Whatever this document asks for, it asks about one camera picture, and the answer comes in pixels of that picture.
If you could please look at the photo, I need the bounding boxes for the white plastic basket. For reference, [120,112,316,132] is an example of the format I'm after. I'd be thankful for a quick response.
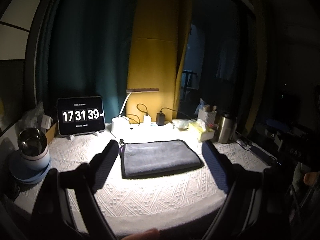
[198,109,216,126]

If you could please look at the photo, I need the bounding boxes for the tablet showing clock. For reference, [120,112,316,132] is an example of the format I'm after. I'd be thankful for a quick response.
[56,96,105,136]

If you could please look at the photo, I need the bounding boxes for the white textured tablecloth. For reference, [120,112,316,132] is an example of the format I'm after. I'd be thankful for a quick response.
[13,127,267,237]

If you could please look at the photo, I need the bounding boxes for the black charger cable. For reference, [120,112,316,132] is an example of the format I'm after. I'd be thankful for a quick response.
[120,103,149,125]

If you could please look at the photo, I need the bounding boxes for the purple and grey towel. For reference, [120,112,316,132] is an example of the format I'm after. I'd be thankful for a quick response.
[119,139,204,179]

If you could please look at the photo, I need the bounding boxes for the plastic bag packet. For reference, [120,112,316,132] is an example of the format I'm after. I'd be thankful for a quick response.
[171,119,196,129]

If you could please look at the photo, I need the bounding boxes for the blue plate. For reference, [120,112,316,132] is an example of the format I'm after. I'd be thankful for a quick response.
[9,151,51,185]

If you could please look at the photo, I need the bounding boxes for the white USB charger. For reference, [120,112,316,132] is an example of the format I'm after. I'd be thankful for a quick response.
[143,113,151,127]

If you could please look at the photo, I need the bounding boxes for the white desk lamp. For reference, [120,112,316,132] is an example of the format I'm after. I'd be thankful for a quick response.
[111,88,159,137]

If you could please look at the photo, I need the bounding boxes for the white power strip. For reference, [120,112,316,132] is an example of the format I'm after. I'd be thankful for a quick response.
[129,122,175,131]

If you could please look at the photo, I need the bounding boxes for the black adapter cable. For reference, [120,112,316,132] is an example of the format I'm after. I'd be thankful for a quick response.
[159,107,187,118]

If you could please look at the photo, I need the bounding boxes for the yellow tissue box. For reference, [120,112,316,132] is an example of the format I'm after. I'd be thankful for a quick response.
[188,119,215,141]

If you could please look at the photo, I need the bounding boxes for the cardboard box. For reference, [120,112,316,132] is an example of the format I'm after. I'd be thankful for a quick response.
[46,123,58,144]

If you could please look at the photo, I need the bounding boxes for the person's hand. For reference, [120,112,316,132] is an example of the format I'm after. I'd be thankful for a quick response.
[121,228,160,240]

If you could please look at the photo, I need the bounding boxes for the stainless steel tumbler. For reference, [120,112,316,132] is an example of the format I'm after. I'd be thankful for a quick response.
[217,113,234,144]

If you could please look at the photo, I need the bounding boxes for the dark teal curtain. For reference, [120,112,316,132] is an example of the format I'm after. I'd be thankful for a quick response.
[36,0,137,122]

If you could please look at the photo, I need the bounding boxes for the steel bowl on cup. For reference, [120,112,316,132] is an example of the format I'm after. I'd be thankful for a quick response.
[17,127,50,171]

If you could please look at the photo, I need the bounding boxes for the black power adapter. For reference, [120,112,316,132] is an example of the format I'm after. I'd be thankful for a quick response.
[156,112,165,126]

